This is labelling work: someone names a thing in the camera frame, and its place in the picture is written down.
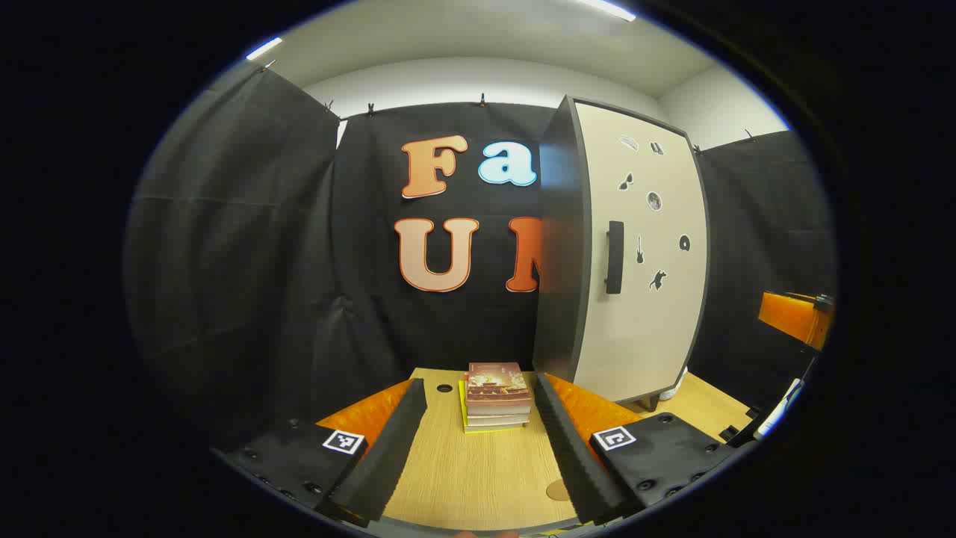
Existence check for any ceiling light strip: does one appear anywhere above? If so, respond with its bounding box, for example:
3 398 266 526
245 36 285 62
579 0 637 22

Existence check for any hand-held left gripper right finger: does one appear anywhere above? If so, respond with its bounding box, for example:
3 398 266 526
533 371 740 528

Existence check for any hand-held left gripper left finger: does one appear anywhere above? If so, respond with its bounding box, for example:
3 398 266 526
224 377 428 528

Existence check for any grey cabinet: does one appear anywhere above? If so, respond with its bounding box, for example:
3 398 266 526
533 95 710 412

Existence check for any small white object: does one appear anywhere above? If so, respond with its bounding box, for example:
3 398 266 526
657 366 689 401

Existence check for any yellow cover book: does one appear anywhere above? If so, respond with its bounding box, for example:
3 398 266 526
459 380 530 434

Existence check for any white metal bar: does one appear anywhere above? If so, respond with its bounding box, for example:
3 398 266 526
753 377 806 442

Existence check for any black backdrop cloth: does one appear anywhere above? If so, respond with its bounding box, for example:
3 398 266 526
123 67 837 449

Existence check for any black door handle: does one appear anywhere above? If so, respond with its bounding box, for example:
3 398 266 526
605 220 625 294

